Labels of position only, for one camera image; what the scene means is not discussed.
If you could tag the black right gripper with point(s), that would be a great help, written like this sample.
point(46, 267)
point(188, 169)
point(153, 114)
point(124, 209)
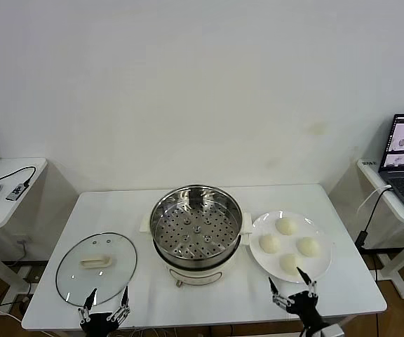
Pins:
point(307, 310)

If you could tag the grey usb hub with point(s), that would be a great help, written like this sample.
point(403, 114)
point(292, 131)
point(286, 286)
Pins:
point(16, 191)

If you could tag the white steamed baozi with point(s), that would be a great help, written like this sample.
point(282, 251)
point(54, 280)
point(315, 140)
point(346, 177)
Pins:
point(289, 263)
point(269, 243)
point(308, 246)
point(287, 226)

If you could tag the white floor power strip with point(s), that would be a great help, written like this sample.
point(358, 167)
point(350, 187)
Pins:
point(6, 307)

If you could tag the steel perforated steamer basket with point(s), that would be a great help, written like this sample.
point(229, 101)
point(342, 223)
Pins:
point(195, 231)

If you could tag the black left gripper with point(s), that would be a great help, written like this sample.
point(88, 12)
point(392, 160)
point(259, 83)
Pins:
point(98, 321)

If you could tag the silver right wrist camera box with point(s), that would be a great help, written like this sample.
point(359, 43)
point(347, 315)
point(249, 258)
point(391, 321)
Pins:
point(331, 330)

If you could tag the cream electric cooker base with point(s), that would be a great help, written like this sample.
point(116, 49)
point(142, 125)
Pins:
point(195, 274)

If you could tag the white round plate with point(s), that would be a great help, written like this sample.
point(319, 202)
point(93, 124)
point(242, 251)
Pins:
point(265, 261)

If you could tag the glass pot lid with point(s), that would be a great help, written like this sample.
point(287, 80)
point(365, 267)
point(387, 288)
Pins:
point(75, 277)

